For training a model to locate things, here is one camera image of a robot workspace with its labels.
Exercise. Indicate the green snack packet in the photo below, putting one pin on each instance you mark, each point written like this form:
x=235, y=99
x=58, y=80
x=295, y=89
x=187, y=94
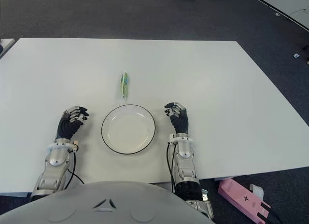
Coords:
x=125, y=85

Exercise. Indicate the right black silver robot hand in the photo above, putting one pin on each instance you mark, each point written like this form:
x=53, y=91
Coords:
x=181, y=121

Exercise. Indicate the pink cardboard box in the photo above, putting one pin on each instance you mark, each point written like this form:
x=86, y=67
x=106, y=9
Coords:
x=241, y=197

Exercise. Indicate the grey robot torso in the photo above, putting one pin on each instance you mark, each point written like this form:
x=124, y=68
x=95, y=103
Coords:
x=96, y=204

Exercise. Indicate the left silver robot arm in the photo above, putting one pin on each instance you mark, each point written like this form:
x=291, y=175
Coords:
x=56, y=158

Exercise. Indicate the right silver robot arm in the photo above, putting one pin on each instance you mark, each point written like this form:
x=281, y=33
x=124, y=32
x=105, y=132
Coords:
x=184, y=151

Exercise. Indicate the white tape strip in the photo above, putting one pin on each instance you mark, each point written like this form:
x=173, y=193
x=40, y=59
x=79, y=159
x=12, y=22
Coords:
x=257, y=190

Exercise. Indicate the white side table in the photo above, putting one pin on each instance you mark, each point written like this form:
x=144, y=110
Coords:
x=7, y=44

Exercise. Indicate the white plate with black rim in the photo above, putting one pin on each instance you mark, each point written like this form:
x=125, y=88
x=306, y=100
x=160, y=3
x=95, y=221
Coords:
x=128, y=130

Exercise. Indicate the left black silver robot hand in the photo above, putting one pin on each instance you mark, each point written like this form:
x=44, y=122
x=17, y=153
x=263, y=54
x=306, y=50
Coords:
x=68, y=127

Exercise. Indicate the white desk with black edge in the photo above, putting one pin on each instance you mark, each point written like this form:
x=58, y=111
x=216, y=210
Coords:
x=285, y=4

